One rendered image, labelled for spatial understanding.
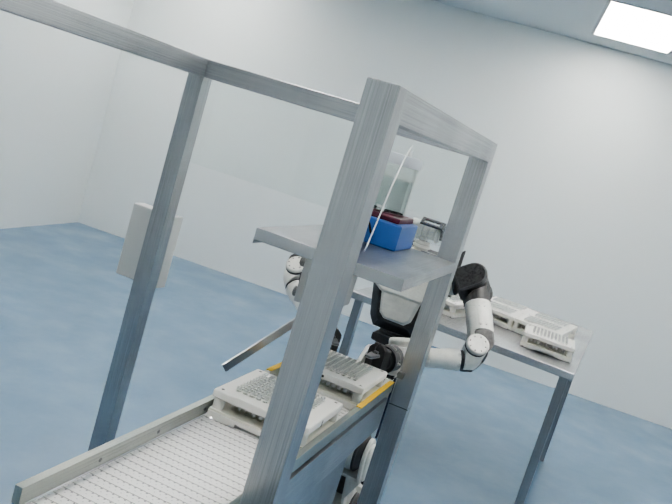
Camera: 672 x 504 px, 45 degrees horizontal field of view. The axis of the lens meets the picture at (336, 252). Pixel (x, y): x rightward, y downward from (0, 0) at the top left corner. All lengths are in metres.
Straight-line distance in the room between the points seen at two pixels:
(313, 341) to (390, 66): 6.05
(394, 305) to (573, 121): 4.57
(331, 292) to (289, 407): 0.21
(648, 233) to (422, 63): 2.42
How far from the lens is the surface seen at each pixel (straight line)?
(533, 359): 3.74
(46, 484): 1.46
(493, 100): 7.19
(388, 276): 1.80
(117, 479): 1.56
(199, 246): 7.75
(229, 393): 1.88
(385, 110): 1.31
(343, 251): 1.33
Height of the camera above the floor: 1.60
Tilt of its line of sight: 8 degrees down
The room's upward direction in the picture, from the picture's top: 17 degrees clockwise
